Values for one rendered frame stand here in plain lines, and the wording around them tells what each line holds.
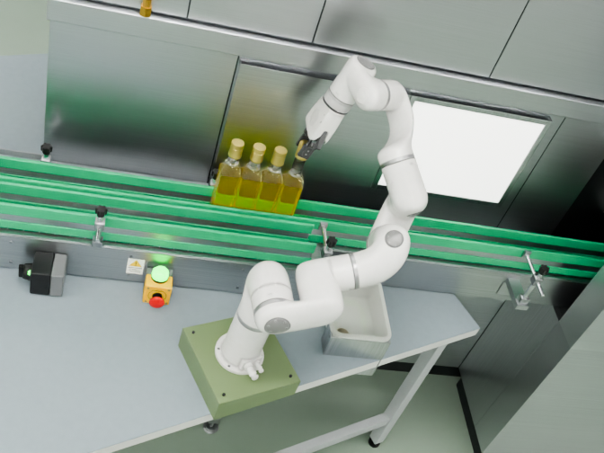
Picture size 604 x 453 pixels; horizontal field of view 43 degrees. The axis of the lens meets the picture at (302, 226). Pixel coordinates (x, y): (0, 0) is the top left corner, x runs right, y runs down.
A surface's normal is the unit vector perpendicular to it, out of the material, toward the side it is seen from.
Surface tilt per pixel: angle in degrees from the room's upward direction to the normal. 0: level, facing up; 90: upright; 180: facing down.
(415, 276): 90
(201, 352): 3
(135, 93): 90
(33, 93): 0
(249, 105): 90
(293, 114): 90
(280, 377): 3
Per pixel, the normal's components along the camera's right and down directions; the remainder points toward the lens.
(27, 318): 0.26, -0.69
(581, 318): -0.96, -0.13
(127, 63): 0.08, 0.71
